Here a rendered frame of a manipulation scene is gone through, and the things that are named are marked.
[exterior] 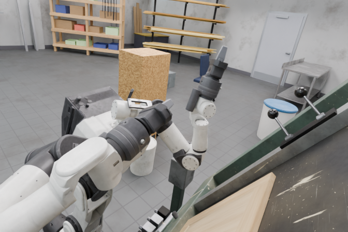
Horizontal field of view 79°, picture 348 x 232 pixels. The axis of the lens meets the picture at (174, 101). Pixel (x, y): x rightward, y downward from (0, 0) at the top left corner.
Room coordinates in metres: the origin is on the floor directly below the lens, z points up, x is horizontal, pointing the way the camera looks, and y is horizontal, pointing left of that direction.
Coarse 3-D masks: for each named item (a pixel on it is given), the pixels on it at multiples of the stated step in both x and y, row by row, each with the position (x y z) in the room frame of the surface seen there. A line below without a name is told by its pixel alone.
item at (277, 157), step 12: (336, 120) 0.57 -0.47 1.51; (312, 132) 0.59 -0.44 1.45; (324, 132) 0.58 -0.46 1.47; (300, 144) 0.60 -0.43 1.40; (312, 144) 0.59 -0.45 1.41; (264, 156) 0.68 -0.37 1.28; (276, 156) 0.63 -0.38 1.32; (288, 156) 0.61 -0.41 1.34; (252, 168) 0.66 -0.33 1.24; (264, 168) 0.64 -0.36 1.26; (228, 180) 0.73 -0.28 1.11; (240, 180) 0.68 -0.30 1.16; (252, 180) 0.65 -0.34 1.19; (216, 192) 0.72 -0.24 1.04; (228, 192) 0.69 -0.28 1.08; (204, 204) 0.74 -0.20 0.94
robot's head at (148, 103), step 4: (128, 100) 0.64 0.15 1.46; (132, 100) 0.65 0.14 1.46; (136, 100) 0.65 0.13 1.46; (140, 100) 0.66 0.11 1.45; (144, 100) 0.67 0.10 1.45; (148, 100) 0.68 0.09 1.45; (128, 104) 0.63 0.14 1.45; (148, 104) 0.67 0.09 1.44; (136, 108) 0.63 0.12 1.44; (140, 108) 0.64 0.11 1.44
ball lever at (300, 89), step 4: (300, 88) 0.69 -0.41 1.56; (304, 88) 0.69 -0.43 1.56; (296, 92) 0.69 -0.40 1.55; (300, 92) 0.68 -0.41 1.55; (304, 92) 0.68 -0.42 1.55; (296, 96) 0.69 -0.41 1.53; (300, 96) 0.68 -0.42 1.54; (304, 96) 0.67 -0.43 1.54; (308, 100) 0.66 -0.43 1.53; (312, 104) 0.65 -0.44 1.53; (312, 108) 0.64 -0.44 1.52; (316, 108) 0.63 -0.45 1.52; (316, 112) 0.62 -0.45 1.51; (320, 112) 0.62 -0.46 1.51; (324, 112) 0.61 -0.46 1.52; (316, 116) 0.62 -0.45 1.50; (320, 116) 0.61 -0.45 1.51; (324, 116) 0.60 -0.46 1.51
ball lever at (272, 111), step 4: (268, 112) 0.72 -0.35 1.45; (272, 112) 0.71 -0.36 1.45; (276, 112) 0.71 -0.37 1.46; (268, 116) 0.72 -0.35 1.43; (272, 116) 0.71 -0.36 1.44; (276, 116) 0.71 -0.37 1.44; (276, 120) 0.70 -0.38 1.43; (280, 124) 0.68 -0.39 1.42; (284, 128) 0.67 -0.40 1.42; (284, 132) 0.66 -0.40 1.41; (288, 136) 0.64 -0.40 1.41; (292, 136) 0.63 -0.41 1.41
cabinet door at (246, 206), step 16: (272, 176) 0.54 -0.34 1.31; (240, 192) 0.58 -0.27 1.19; (256, 192) 0.50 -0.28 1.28; (208, 208) 0.65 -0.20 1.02; (224, 208) 0.55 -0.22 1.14; (240, 208) 0.47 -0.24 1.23; (256, 208) 0.41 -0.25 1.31; (192, 224) 0.61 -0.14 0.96; (208, 224) 0.52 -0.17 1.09; (224, 224) 0.45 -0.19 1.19; (240, 224) 0.39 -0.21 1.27; (256, 224) 0.36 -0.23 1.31
